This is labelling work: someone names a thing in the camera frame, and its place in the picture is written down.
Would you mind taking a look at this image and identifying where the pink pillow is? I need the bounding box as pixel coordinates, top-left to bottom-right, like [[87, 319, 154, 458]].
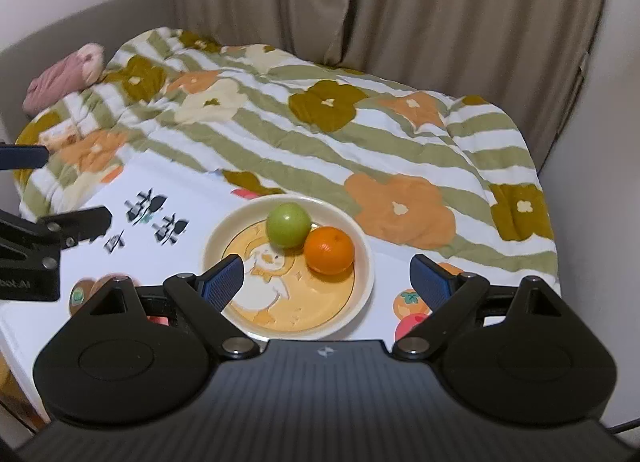
[[22, 42, 106, 112]]

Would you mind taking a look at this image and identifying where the beige sofa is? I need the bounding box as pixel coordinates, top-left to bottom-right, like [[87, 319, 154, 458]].
[[0, 0, 171, 143]]

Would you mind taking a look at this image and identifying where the white persimmon print cloth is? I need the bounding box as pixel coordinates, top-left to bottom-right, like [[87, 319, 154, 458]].
[[0, 158, 506, 423]]

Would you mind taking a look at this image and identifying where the cream duck print plate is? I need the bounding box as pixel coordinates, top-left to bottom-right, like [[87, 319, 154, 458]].
[[202, 194, 375, 341]]

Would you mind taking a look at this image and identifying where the orange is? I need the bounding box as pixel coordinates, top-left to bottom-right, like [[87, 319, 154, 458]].
[[303, 226, 356, 275]]

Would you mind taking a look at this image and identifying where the green apple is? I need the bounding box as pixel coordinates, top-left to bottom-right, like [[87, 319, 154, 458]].
[[266, 203, 312, 249]]

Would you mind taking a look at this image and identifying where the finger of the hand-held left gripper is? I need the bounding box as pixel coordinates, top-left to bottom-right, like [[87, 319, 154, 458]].
[[0, 144, 50, 173], [0, 206, 112, 273]]

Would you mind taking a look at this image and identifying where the black cable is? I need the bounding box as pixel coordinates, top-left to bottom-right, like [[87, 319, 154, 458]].
[[607, 418, 640, 436]]

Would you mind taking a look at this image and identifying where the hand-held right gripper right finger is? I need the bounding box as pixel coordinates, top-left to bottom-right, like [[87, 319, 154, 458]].
[[392, 254, 577, 361]]

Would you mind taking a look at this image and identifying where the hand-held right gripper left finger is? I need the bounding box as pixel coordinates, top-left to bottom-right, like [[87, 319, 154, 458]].
[[74, 254, 261, 361]]

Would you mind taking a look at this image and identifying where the striped floral quilt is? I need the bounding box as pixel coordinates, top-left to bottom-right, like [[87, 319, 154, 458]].
[[15, 28, 560, 293]]

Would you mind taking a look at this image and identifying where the brown kiwi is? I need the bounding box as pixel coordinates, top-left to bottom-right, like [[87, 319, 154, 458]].
[[69, 280, 102, 317]]

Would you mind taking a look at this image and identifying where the beige curtain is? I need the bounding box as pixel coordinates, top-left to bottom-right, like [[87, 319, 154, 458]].
[[157, 0, 616, 163]]

